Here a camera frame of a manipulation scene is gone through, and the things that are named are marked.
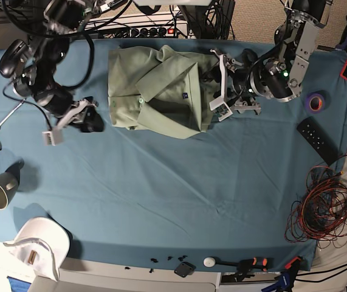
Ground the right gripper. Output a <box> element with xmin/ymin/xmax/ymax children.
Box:
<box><xmin>47</xmin><ymin>97</ymin><xmax>105</xmax><ymax>133</ymax></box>

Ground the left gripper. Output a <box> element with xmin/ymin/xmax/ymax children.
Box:
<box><xmin>202</xmin><ymin>49</ymin><xmax>261</xmax><ymax>115</ymax></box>

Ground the light green T-shirt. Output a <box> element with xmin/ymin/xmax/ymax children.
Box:
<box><xmin>108</xmin><ymin>45</ymin><xmax>218</xmax><ymax>139</ymax></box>

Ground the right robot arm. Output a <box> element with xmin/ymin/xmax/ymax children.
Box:
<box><xmin>0</xmin><ymin>1</ymin><xmax>105</xmax><ymax>133</ymax></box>

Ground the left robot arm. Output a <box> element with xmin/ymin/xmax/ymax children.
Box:
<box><xmin>205</xmin><ymin>1</ymin><xmax>332</xmax><ymax>121</ymax></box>

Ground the white power strip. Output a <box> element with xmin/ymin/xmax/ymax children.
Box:
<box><xmin>108</xmin><ymin>26</ymin><xmax>188</xmax><ymax>38</ymax></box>

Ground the black computer mouse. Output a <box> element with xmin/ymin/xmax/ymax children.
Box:
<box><xmin>0</xmin><ymin>39</ymin><xmax>32</xmax><ymax>78</ymax></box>

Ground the purple tape roll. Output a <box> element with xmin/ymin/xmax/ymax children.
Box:
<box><xmin>304</xmin><ymin>92</ymin><xmax>326</xmax><ymax>114</ymax></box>

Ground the grey ceramic mug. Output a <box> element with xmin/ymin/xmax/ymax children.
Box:
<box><xmin>0</xmin><ymin>172</ymin><xmax>19</xmax><ymax>210</ymax></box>

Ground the black remote control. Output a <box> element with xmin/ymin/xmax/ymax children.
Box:
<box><xmin>297</xmin><ymin>117</ymin><xmax>339</xmax><ymax>165</ymax></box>

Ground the blue table cloth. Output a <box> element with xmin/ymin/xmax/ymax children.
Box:
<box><xmin>0</xmin><ymin>38</ymin><xmax>347</xmax><ymax>272</ymax></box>

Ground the white baseball cap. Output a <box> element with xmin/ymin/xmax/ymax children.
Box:
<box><xmin>3</xmin><ymin>217</ymin><xmax>70</xmax><ymax>282</ymax></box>

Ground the black square plate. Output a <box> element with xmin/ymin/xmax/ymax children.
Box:
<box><xmin>174</xmin><ymin>262</ymin><xmax>196</xmax><ymax>278</ymax></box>

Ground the white round puck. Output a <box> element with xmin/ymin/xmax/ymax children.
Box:
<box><xmin>203</xmin><ymin>257</ymin><xmax>216</xmax><ymax>268</ymax></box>

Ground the black orange bar clamp bottom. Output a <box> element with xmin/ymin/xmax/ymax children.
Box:
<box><xmin>216</xmin><ymin>257</ymin><xmax>269</xmax><ymax>274</ymax></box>

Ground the blue black clamp bottom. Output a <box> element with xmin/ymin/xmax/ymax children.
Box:
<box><xmin>261</xmin><ymin>256</ymin><xmax>302</xmax><ymax>292</ymax></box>

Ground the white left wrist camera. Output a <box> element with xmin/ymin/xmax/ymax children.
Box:
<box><xmin>209</xmin><ymin>96</ymin><xmax>233</xmax><ymax>122</ymax></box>

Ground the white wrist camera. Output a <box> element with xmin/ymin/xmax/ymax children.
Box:
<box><xmin>209</xmin><ymin>96</ymin><xmax>233</xmax><ymax>122</ymax></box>
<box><xmin>42</xmin><ymin>129</ymin><xmax>63</xmax><ymax>146</ymax></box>

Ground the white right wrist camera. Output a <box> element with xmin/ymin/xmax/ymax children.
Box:
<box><xmin>42</xmin><ymin>129</ymin><xmax>63</xmax><ymax>146</ymax></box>

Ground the red black wire bundle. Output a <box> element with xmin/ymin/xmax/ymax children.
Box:
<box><xmin>284</xmin><ymin>151</ymin><xmax>347</xmax><ymax>251</ymax></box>

